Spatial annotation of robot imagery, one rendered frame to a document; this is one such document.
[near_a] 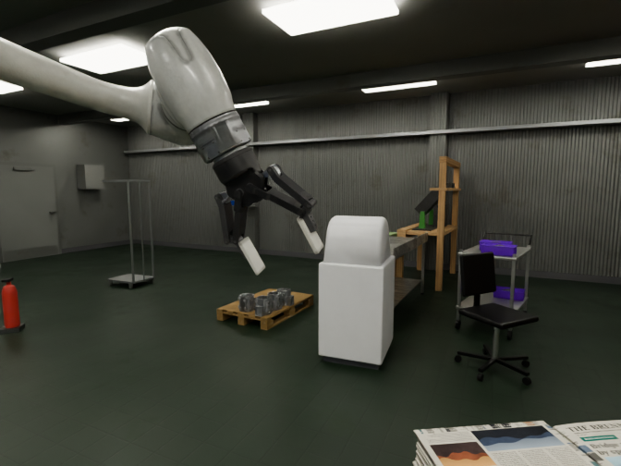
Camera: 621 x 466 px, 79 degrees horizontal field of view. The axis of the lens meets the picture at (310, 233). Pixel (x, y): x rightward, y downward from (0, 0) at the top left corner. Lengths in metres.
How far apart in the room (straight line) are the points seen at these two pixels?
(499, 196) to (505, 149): 0.85
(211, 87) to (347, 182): 7.70
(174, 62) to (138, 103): 0.17
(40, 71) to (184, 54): 0.23
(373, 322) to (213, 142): 2.85
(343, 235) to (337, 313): 0.69
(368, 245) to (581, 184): 5.23
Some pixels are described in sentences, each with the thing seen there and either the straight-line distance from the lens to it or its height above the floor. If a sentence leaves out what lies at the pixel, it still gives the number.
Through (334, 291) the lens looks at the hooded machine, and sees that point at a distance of 3.36.
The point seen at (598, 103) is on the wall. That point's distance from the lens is 8.04.
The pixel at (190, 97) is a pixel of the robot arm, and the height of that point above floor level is 1.68.
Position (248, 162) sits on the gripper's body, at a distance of 0.64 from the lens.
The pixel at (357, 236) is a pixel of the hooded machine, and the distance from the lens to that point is 3.30.
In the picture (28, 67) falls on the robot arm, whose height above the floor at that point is 1.72.
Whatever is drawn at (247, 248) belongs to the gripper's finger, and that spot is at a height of 1.43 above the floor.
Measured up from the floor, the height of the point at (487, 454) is 1.07.
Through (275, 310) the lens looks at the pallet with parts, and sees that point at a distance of 4.57.
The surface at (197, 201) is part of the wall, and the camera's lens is 10.51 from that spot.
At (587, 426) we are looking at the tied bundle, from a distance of 1.04.
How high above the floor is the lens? 1.54
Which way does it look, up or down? 6 degrees down
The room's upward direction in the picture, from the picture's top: straight up
